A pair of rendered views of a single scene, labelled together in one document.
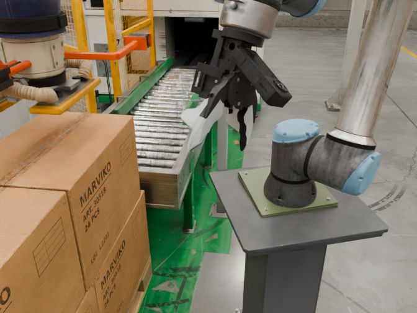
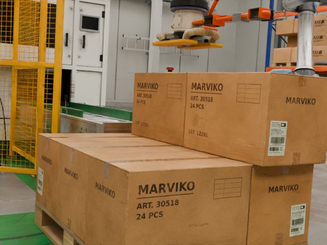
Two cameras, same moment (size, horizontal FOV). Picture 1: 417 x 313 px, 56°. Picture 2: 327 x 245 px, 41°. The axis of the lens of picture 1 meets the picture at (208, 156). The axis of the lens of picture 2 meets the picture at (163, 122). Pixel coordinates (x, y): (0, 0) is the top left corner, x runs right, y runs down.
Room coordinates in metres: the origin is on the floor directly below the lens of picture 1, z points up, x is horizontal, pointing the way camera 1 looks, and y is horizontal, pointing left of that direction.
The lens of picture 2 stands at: (-0.73, 2.39, 0.85)
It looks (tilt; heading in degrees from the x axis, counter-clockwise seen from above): 4 degrees down; 320
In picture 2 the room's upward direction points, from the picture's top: 3 degrees clockwise
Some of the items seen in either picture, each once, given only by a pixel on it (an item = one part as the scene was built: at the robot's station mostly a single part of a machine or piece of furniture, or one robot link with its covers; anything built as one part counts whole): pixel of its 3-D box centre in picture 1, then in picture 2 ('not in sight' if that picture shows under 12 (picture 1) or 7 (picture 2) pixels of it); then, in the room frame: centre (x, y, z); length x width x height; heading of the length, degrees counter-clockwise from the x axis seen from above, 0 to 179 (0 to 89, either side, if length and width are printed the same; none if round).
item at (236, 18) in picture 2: not in sight; (240, 18); (0.81, 0.62, 1.24); 0.07 x 0.07 x 0.04; 83
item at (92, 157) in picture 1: (63, 189); (184, 107); (1.27, 0.56, 0.74); 0.60 x 0.40 x 0.40; 172
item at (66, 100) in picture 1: (68, 89); (199, 43); (1.26, 0.47, 1.14); 0.34 x 0.10 x 0.05; 173
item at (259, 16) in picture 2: not in sight; (259, 13); (0.68, 0.64, 1.24); 0.08 x 0.07 x 0.05; 173
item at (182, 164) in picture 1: (208, 110); not in sight; (2.80, 0.00, 0.50); 2.31 x 0.05 x 0.19; 172
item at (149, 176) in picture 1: (110, 172); (149, 126); (1.69, 0.49, 0.58); 0.70 x 0.03 x 0.06; 82
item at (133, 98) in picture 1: (146, 81); (47, 108); (3.24, 0.53, 0.60); 1.60 x 0.10 x 0.09; 172
